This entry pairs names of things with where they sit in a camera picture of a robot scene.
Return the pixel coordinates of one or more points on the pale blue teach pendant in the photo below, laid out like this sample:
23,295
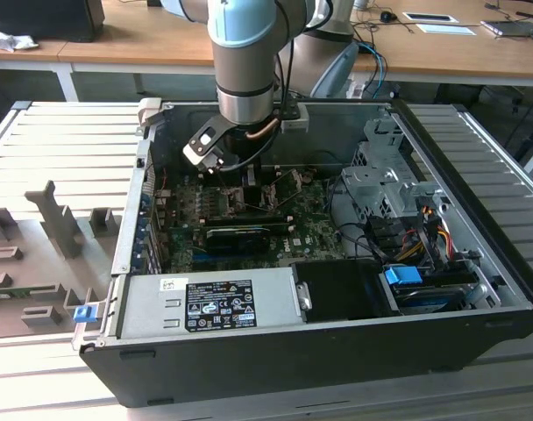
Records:
343,66

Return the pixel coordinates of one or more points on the blue case clip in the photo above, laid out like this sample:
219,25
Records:
83,314

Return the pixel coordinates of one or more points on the green motherboard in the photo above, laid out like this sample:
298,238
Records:
310,237

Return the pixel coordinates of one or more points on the black computer mouse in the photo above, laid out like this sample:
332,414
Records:
387,16

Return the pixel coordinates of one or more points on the crumpled white paper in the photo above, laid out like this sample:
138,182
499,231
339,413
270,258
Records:
12,41

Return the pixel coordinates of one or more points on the grey laptop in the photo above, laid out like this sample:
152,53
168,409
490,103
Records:
512,28

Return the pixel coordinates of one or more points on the silver power supply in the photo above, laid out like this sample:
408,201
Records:
152,307

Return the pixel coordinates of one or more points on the white cup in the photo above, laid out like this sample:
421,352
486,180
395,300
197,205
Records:
362,4

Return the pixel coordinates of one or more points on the silver drive cage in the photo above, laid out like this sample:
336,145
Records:
371,188

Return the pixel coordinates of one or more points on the black computer tower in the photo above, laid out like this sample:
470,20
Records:
43,17

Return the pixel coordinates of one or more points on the white plug block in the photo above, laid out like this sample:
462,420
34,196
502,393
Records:
356,90

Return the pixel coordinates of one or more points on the grey-brown parts rack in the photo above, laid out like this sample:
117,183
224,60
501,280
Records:
34,245

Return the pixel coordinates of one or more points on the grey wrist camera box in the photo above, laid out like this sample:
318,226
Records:
295,125

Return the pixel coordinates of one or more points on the CPU socket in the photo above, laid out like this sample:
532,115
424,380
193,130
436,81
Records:
233,199

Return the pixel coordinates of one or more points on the black graphics card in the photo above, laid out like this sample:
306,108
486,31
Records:
236,241

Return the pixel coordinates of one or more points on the white camera on black bracket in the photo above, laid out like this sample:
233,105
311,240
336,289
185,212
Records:
196,158

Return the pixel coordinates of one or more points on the blue expansion slot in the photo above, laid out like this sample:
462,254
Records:
205,259

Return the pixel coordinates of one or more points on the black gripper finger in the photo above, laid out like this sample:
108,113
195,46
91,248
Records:
252,195

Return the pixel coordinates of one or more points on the beige case latch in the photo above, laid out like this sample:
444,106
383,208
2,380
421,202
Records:
149,112

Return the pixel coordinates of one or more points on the black RAM slot bank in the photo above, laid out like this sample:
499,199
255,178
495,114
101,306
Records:
268,174
249,223

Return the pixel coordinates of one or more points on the wooden desk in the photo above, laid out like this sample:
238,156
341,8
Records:
47,52
139,48

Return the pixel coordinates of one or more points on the black PC case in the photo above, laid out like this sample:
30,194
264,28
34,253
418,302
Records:
293,364

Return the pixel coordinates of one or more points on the hard disk in blue carrier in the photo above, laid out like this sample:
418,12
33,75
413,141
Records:
402,276

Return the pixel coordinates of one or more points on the green RAM stick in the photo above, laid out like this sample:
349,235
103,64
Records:
12,293

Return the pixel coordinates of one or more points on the small black box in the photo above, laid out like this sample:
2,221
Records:
154,3

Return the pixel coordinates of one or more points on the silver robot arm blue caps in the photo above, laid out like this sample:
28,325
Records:
244,66

